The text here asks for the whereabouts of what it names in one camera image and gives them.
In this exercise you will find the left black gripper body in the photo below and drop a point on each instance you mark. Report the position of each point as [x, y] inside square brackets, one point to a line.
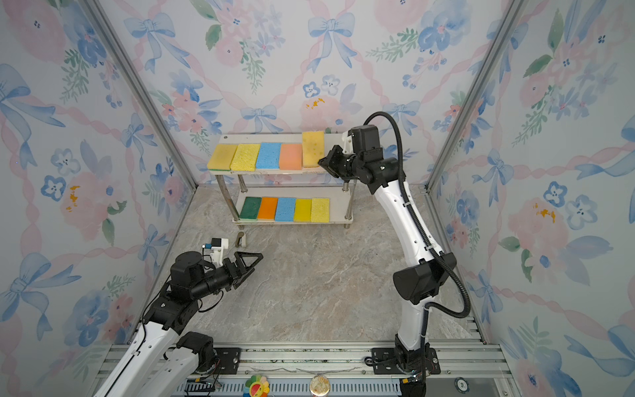
[223, 277]

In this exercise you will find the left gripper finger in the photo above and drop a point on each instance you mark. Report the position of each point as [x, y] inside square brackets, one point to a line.
[247, 259]
[239, 281]

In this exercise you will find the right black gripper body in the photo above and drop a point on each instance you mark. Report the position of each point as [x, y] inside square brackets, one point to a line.
[344, 168]

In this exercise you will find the green scrub sponge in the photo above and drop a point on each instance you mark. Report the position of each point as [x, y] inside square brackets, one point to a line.
[250, 209]

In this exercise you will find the yellow orange sponge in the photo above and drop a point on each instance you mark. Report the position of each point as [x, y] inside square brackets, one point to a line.
[313, 148]

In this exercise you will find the blue sponge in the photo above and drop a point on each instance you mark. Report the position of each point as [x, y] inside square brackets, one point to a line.
[285, 210]
[268, 157]

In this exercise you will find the peach pink sponge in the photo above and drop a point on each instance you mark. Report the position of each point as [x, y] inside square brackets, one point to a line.
[291, 157]

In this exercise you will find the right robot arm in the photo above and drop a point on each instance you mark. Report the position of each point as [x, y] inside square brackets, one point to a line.
[419, 282]

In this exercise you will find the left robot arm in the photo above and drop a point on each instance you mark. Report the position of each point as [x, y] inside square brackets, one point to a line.
[162, 355]

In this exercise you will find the colourful round toy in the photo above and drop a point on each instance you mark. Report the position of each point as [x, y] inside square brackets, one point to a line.
[256, 386]

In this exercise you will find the round gold badge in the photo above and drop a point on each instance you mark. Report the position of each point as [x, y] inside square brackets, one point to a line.
[319, 386]

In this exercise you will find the round white dial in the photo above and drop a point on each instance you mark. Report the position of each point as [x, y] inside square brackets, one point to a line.
[462, 385]

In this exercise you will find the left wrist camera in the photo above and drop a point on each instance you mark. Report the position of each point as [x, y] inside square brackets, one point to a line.
[214, 251]

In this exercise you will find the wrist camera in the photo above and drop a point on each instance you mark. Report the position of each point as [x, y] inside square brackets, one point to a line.
[347, 145]
[214, 251]

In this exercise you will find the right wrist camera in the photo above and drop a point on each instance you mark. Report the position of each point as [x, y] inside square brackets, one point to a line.
[347, 145]

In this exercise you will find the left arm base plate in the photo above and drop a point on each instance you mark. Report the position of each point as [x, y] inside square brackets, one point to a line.
[223, 361]

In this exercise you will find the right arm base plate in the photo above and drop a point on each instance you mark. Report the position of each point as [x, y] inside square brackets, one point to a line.
[393, 361]

